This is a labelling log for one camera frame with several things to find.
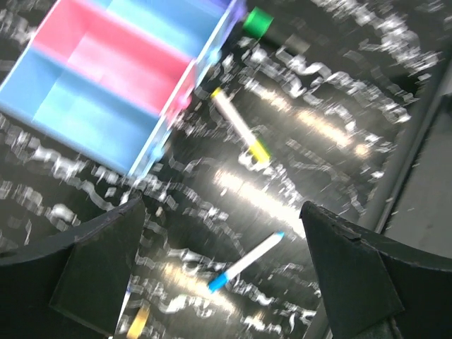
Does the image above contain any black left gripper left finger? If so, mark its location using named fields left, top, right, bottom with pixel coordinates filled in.
left=1, top=198, right=145, bottom=338

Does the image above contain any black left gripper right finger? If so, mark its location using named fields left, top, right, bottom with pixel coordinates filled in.
left=300, top=201, right=451, bottom=338

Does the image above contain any light blue bin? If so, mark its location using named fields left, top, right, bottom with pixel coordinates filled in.
left=95, top=0, right=225, bottom=69
left=1, top=47, right=170, bottom=177

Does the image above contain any pink bin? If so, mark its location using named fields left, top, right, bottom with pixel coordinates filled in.
left=32, top=1, right=196, bottom=124

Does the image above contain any purple bin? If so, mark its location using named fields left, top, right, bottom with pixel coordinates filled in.
left=219, top=0, right=247, bottom=41

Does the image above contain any yellow eraser block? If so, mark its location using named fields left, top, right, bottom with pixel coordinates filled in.
left=126, top=307, right=150, bottom=339

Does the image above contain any blue cap white marker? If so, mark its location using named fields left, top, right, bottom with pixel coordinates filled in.
left=208, top=232, right=285, bottom=293

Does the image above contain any yellow cap white marker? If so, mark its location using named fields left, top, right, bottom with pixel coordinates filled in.
left=210, top=88, right=270, bottom=164

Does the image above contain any green cap grey marker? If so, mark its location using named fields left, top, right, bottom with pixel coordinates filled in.
left=242, top=7, right=310, bottom=54

